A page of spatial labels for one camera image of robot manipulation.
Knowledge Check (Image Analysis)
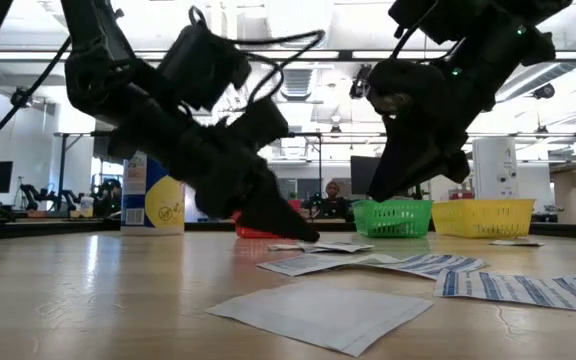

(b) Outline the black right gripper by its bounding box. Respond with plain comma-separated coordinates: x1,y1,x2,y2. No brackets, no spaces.
367,58,500,203

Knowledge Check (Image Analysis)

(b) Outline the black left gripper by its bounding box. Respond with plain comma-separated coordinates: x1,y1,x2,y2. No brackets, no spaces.
109,113,321,244

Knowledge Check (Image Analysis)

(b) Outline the white packet with green print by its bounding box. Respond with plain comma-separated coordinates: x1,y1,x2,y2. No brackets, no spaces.
266,242,310,253

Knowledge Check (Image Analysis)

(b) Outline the red plastic basket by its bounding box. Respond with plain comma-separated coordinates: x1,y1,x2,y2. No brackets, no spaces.
232,199,304,240

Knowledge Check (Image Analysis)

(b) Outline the green plastic basket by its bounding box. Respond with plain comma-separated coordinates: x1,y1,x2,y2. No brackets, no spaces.
351,199,434,239

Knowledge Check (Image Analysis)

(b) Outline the white packet with black text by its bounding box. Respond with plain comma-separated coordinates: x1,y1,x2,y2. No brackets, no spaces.
256,252,369,278

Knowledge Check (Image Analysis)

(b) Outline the person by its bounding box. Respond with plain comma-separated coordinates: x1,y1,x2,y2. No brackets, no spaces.
312,180,355,220
91,177,123,217

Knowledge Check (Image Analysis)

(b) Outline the white background cabinet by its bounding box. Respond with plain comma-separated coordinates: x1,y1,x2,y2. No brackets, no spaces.
471,137,520,201

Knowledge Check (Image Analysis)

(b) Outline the yellow plastic basket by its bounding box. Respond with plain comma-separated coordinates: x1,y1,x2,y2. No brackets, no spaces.
431,198,536,239

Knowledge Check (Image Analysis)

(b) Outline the white blue yellow wipes canister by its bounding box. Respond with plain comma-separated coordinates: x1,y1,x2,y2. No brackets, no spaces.
120,152,187,236

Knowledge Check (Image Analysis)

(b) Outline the large plain white gauze packet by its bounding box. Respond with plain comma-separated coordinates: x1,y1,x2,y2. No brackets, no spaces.
205,281,435,358

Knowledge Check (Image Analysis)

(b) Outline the white packet with blue label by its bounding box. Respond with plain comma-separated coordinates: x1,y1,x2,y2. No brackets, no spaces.
487,239,546,248

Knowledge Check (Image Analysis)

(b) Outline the wide blue striped bandage packet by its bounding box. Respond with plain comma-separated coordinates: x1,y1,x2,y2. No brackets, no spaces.
432,269,576,315

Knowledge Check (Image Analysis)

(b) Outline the black background frame stand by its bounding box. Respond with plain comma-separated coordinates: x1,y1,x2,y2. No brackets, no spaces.
287,131,324,201

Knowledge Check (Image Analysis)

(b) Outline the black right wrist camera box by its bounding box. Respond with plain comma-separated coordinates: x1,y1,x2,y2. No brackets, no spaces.
366,59,448,119

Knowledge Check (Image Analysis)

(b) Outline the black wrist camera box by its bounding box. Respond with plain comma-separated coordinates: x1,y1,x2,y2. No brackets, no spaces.
366,59,448,119
230,97,290,151

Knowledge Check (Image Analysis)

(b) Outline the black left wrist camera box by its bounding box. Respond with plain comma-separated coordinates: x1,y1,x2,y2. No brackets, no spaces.
230,97,290,151

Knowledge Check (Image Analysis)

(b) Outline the black hanging overhead camera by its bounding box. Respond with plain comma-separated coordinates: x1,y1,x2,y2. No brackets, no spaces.
348,64,372,100

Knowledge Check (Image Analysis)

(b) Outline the black overhead frame light bar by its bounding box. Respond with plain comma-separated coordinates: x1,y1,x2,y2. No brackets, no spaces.
0,48,576,64

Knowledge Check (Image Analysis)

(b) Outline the silver ceiling air duct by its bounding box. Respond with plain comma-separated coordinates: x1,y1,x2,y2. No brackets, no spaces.
264,0,335,157

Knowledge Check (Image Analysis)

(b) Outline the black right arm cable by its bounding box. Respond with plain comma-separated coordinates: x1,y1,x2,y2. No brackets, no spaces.
390,0,442,60

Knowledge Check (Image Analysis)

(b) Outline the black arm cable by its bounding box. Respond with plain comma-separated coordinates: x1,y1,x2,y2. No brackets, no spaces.
390,0,442,60
187,4,327,111

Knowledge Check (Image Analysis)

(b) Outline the black ceiling mounted camera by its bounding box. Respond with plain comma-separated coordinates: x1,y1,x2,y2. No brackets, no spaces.
532,82,557,100
10,87,32,109

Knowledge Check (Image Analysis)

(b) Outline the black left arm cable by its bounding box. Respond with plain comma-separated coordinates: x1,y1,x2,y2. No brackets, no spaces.
187,4,327,111

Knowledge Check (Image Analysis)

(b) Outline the black background frame post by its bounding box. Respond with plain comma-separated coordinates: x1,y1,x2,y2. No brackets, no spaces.
53,130,114,212

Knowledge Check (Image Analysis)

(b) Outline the black table edge rail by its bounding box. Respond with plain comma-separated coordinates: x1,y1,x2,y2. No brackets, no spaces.
0,218,576,242

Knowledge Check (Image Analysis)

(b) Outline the thin black hanging cable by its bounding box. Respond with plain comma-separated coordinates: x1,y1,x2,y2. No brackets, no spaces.
0,35,73,162

